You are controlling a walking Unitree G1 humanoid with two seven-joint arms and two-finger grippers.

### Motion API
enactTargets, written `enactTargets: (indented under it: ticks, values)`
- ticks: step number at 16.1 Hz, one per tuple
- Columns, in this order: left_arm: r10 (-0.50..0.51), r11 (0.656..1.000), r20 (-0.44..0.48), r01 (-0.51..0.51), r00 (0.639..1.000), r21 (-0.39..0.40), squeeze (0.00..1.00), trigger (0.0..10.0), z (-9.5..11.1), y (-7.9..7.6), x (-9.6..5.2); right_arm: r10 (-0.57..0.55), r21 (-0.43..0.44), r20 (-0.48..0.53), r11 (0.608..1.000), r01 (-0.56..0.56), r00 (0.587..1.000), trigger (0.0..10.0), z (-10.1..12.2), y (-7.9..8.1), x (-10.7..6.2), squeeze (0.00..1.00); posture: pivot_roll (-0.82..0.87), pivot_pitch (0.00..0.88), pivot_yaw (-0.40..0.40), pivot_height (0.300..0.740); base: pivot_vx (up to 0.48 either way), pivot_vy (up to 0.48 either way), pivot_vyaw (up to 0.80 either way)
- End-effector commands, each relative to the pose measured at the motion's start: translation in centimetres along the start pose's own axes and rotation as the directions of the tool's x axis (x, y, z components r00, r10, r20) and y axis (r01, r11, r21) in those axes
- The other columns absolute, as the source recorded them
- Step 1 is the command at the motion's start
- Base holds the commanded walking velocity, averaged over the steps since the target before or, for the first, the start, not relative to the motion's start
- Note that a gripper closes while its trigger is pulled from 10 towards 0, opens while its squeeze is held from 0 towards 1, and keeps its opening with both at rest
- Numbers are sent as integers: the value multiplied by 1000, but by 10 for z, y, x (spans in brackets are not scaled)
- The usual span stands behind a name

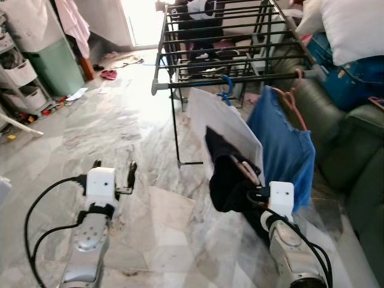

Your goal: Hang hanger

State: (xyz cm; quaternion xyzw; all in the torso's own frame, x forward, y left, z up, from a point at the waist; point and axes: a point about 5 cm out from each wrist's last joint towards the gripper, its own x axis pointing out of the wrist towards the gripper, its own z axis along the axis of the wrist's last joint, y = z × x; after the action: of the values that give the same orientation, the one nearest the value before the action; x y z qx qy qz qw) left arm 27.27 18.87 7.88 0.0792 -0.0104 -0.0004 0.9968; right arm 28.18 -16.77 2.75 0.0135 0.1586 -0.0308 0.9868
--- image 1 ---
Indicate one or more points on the pink plastic hanger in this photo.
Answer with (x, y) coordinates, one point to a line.
(246, 170)

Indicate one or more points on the black metal drying rack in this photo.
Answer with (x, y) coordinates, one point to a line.
(240, 78)

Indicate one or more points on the navy garment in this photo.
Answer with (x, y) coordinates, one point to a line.
(225, 180)

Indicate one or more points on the brown wooden post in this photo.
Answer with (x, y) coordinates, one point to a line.
(87, 69)

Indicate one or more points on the white shirt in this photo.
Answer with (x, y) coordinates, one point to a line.
(222, 120)

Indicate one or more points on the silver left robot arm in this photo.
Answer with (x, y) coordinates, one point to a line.
(90, 240)

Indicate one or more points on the red brown hanger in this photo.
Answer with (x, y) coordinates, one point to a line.
(294, 108)

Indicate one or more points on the white pillow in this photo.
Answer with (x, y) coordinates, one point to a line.
(354, 27)

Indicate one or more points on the blue plastic hanger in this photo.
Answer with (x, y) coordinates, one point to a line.
(228, 81)

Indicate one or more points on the red slippers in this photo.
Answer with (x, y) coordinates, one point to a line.
(108, 74)

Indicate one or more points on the pink cloth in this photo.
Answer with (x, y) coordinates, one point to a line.
(73, 24)

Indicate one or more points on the white paper sheet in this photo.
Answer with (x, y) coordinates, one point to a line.
(75, 94)

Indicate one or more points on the blue bag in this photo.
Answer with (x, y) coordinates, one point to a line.
(354, 84)

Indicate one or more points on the blue shirt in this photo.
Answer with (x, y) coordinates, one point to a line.
(282, 150)

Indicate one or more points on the green bin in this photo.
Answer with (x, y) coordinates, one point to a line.
(57, 69)

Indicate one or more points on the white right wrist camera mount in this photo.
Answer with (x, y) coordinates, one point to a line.
(281, 198)

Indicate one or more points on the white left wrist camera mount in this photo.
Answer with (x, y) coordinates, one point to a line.
(101, 183)

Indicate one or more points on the small pink garment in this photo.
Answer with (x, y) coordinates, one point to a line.
(252, 96)

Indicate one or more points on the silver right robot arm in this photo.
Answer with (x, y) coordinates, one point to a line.
(294, 252)

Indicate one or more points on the dark green sofa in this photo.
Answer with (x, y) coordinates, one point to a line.
(348, 144)

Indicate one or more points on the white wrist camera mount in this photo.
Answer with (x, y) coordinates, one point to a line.
(281, 198)
(101, 183)

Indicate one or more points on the dusty pink hanger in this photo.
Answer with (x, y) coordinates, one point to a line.
(377, 102)

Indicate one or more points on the white storage trolley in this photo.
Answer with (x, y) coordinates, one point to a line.
(21, 75)

